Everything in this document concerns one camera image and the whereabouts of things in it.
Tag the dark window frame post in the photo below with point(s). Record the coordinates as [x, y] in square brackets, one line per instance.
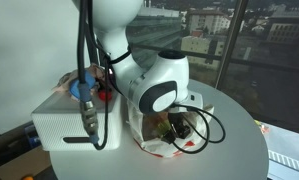
[230, 43]

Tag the brown cardboard box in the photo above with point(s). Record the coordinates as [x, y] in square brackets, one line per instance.
[19, 165]

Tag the red strawberry toy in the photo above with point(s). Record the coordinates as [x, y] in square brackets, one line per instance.
[105, 95]

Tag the blue object under table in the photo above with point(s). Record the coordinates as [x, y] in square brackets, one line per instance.
[31, 135]

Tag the white floor vent grille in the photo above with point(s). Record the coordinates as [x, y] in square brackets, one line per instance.
[289, 161]

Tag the small orange object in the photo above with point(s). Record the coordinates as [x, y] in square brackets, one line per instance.
[27, 178]

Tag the white plastic bag red print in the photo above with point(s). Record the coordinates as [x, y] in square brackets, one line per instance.
[152, 146]

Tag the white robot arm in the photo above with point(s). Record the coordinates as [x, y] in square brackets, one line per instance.
[149, 76]

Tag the pink crumpled cloth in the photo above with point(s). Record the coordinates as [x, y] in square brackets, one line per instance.
[64, 81]

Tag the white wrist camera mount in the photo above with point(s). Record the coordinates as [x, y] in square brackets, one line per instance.
[195, 100]

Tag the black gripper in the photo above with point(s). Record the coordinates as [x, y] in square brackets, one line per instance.
[179, 118]

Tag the white perforated storage box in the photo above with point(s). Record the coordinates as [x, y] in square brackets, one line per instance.
[62, 123]

